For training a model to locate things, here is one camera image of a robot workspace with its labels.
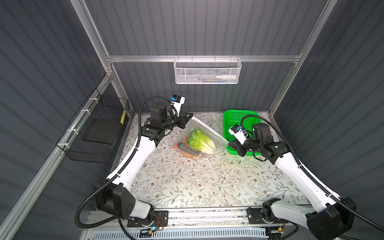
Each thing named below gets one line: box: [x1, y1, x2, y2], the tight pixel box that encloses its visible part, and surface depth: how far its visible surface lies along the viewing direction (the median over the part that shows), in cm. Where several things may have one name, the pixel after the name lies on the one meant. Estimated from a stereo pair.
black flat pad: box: [82, 118, 120, 144], surface depth 74 cm
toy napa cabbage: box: [186, 129, 216, 154], surface depth 83 cm
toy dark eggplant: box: [177, 142, 208, 157], surface depth 88 cm
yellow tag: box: [120, 110, 126, 125], surface depth 84 cm
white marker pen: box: [215, 74, 237, 80], surface depth 93 cm
